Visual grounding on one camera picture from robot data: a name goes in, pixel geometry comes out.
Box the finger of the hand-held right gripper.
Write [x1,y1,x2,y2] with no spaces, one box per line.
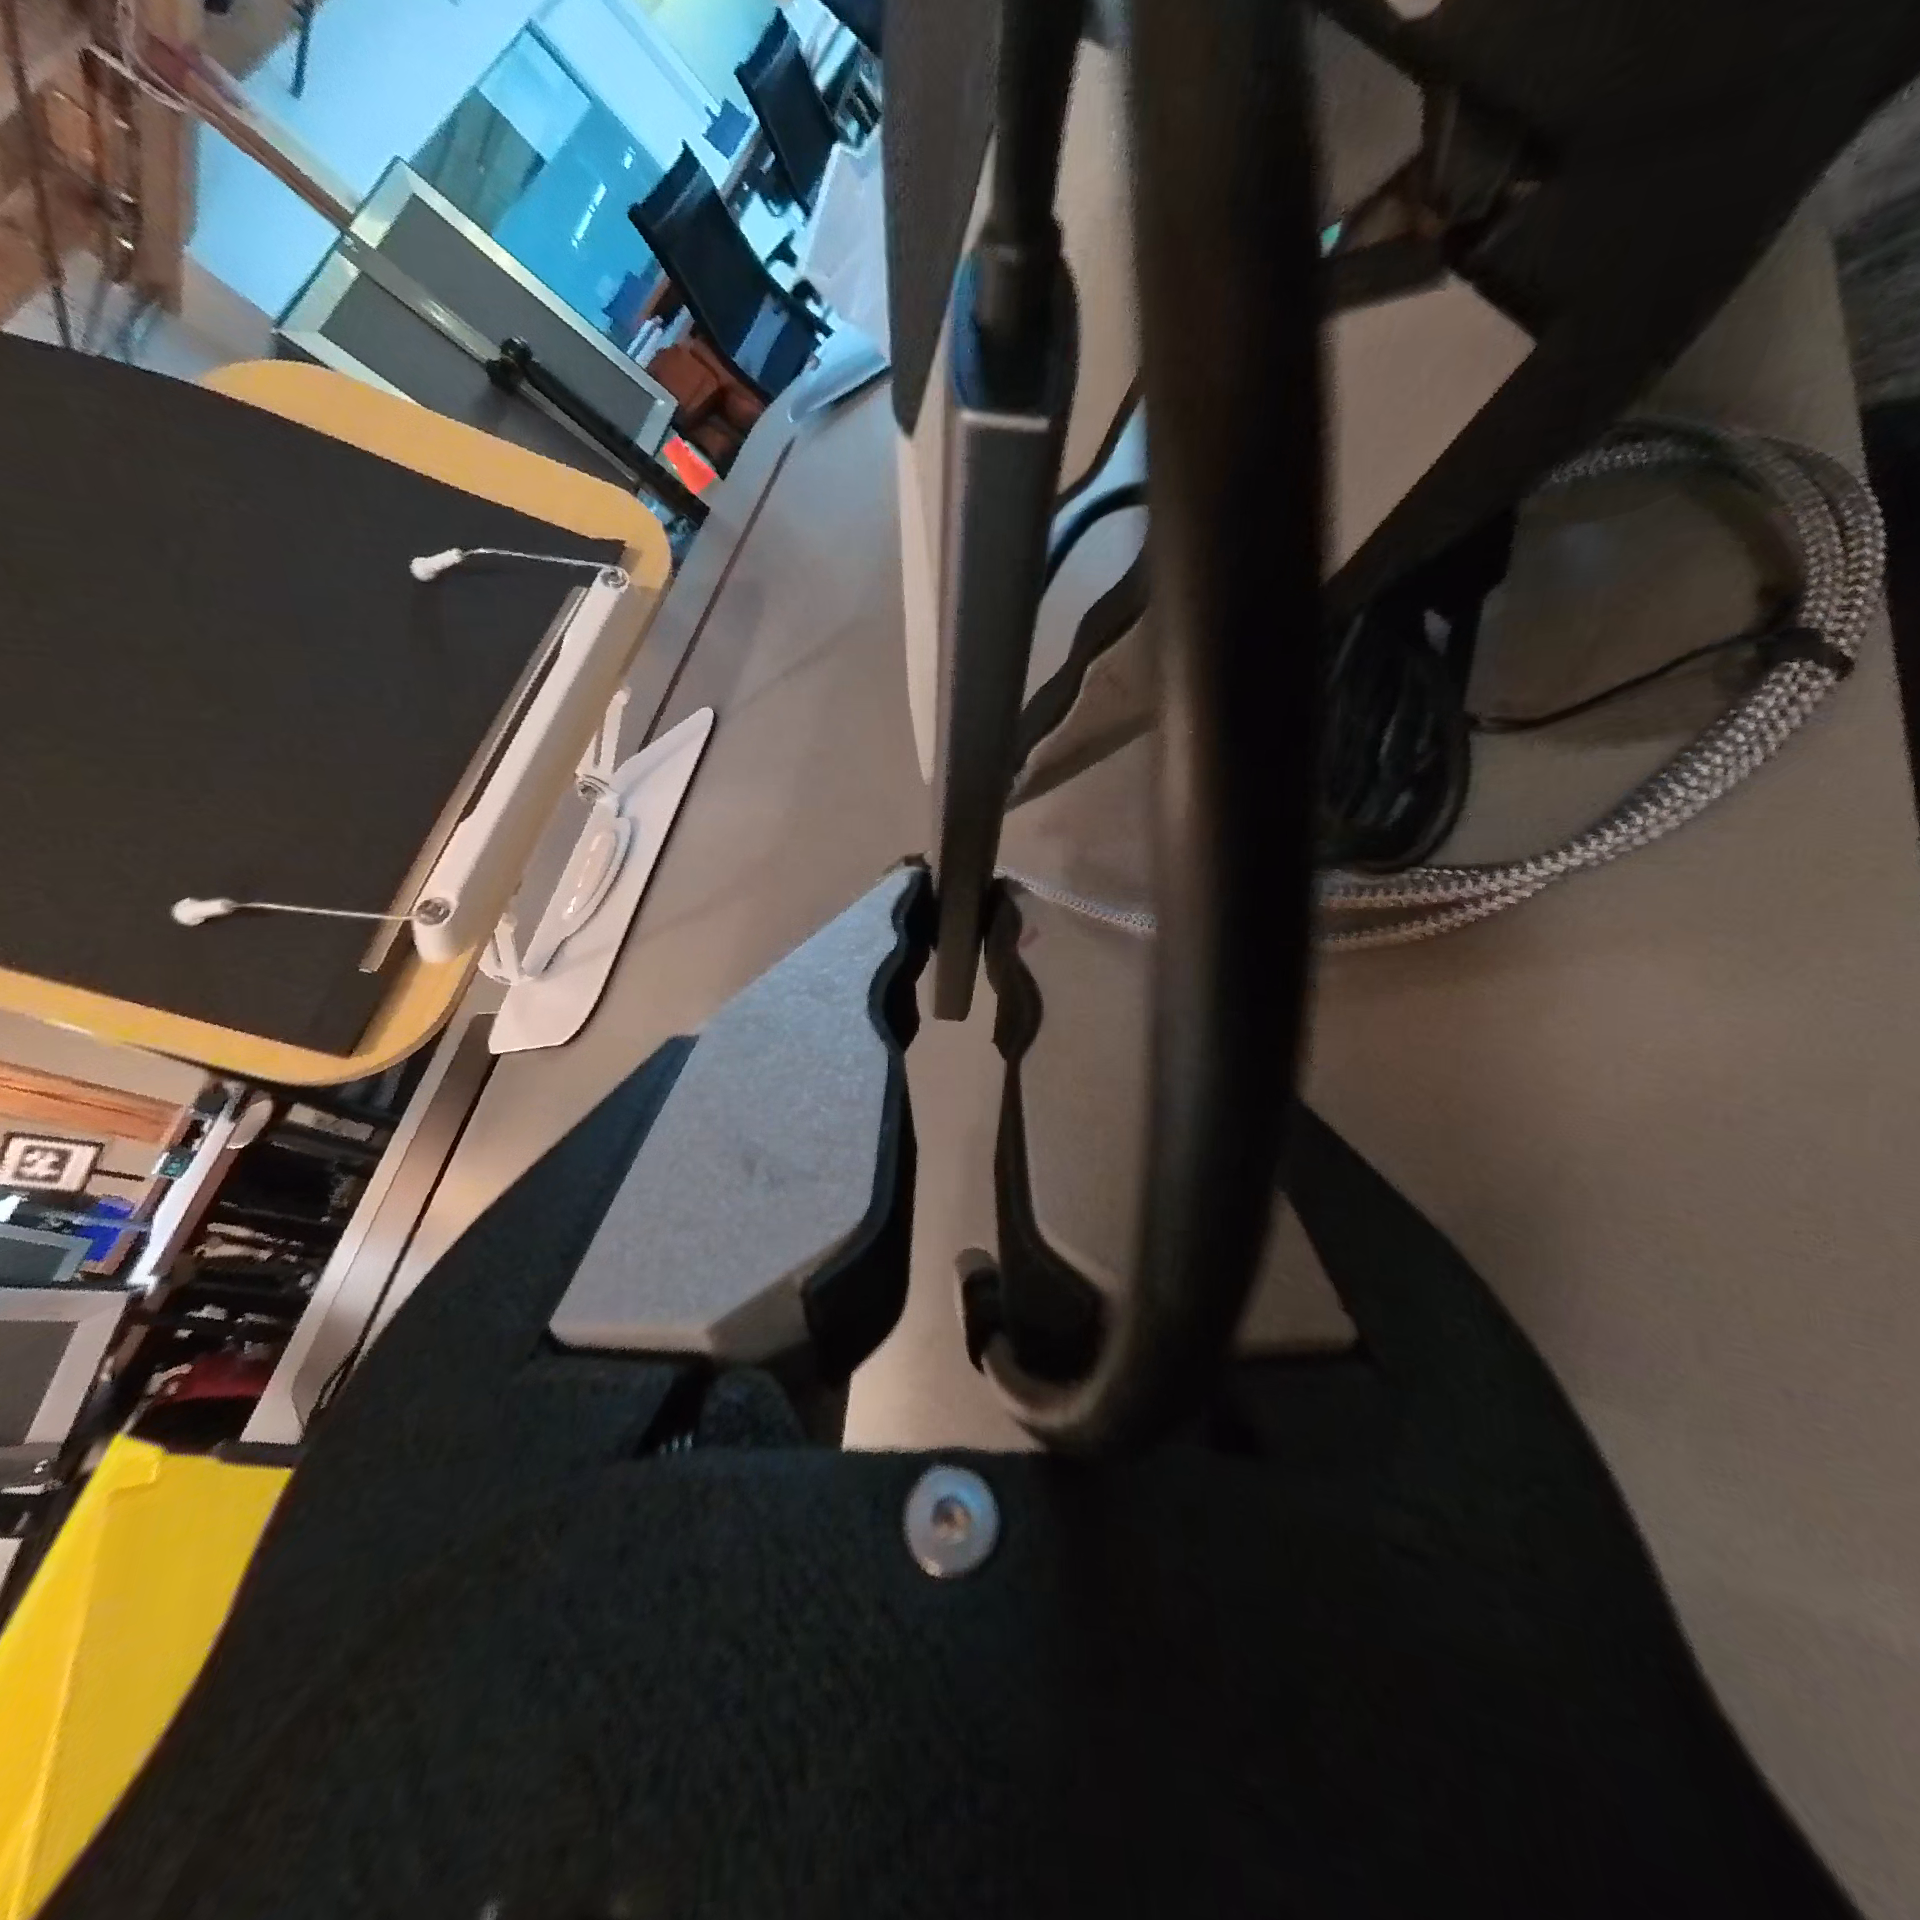
[1018,136,1861,804]
[879,0,995,860]

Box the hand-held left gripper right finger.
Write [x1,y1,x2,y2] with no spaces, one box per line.
[983,883,1367,1371]

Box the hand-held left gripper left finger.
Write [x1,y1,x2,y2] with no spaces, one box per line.
[543,867,941,1371]

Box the slim silver usb hub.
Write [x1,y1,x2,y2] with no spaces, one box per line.
[926,401,1063,1029]

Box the black usb-c cable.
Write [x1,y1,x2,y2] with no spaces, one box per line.
[956,0,1346,1461]

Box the white board stand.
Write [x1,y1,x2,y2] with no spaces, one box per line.
[407,568,718,1052]

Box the black chair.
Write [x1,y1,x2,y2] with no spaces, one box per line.
[734,16,842,216]
[627,137,836,388]

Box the grey framed partition panel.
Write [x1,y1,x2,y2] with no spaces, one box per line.
[277,155,685,457]

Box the cluttered storage shelf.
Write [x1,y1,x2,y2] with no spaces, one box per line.
[0,1084,393,1452]

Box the black board with yellow edge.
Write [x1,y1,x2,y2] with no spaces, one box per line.
[0,330,676,1084]

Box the thin black wire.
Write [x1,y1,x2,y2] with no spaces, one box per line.
[1461,624,1861,737]

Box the coiled black cable bundle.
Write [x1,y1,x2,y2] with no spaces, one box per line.
[1313,588,1476,872]

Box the grey braided cable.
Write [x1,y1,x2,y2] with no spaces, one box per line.
[1016,423,1885,953]

